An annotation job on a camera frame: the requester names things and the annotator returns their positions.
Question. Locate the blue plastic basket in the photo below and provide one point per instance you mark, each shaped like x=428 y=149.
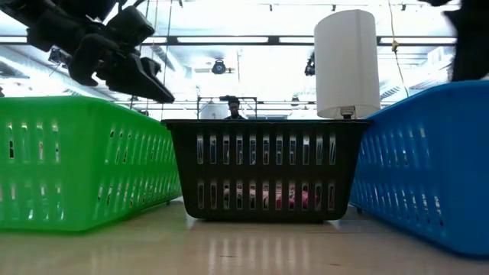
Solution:
x=439 y=114

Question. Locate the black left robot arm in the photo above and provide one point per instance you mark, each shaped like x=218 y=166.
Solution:
x=23 y=11

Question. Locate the green plastic basket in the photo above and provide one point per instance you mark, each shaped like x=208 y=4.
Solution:
x=76 y=110

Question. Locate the pink wrapper crayon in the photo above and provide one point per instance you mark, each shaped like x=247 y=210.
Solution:
x=291 y=196
x=304 y=198

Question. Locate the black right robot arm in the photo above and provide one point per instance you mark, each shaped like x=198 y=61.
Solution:
x=473 y=46

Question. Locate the person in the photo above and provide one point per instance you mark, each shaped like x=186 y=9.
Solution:
x=234 y=105

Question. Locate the black plastic basket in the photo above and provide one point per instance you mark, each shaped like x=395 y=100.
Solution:
x=267 y=173

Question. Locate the black ceiling spotlight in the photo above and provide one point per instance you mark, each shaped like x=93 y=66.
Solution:
x=219 y=66
x=310 y=65

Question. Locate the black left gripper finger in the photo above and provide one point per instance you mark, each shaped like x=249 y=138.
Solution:
x=152 y=66
x=137 y=82

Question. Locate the white shade wooden base lamp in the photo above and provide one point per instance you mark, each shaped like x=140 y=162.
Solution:
x=345 y=65

